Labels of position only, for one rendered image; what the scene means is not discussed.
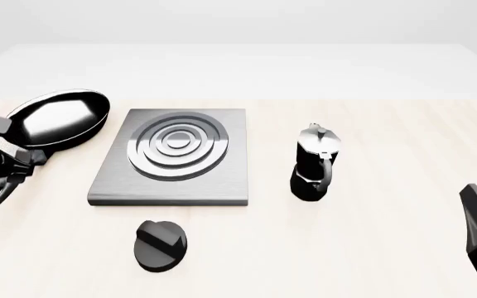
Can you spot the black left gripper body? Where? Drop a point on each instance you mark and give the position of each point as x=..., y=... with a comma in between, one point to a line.
x=13, y=155

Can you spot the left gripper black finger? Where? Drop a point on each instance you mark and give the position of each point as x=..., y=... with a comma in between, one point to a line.
x=38, y=157
x=20, y=177

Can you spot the flat black stove plate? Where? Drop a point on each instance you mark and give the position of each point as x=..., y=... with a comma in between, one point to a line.
x=168, y=149

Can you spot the round black stove knob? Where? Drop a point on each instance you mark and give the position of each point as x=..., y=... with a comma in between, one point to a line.
x=160, y=246

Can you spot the black frying pan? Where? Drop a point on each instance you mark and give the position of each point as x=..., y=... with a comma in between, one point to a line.
x=58, y=118

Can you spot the black and silver moka pot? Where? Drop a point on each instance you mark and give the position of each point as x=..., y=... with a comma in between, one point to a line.
x=313, y=164

